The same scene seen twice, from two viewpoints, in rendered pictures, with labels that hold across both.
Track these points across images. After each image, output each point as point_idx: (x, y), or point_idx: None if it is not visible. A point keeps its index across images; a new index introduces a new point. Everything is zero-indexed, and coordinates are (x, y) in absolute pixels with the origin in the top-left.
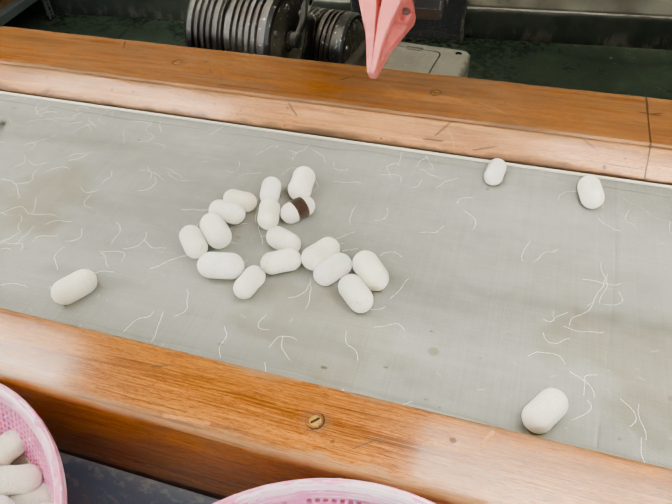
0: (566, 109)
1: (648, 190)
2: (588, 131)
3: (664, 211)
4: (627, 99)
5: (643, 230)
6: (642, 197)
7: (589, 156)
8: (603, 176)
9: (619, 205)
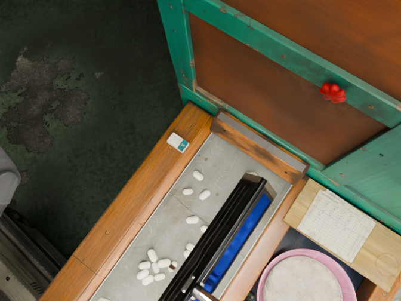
0: (67, 287)
1: (109, 279)
2: (81, 288)
3: (119, 282)
4: (71, 262)
5: (123, 294)
6: (111, 283)
7: (89, 291)
8: (98, 289)
9: (111, 293)
